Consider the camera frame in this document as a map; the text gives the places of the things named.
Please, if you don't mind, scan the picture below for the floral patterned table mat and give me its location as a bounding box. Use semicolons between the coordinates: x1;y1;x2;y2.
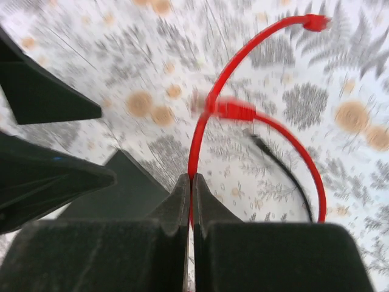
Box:
1;1;388;291

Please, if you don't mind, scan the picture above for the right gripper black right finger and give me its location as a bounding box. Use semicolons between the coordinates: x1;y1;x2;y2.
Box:
193;174;373;292

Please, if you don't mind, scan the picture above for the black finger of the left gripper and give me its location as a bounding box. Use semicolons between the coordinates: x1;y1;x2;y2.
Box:
1;30;102;125
1;133;116;234

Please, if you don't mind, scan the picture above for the black network switch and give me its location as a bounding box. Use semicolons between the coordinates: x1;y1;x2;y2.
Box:
59;150;170;220

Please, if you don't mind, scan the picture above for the black ethernet cable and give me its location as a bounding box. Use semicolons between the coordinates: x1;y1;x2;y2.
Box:
243;127;315;223

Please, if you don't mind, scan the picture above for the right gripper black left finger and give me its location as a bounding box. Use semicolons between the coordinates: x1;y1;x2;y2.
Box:
1;175;190;291

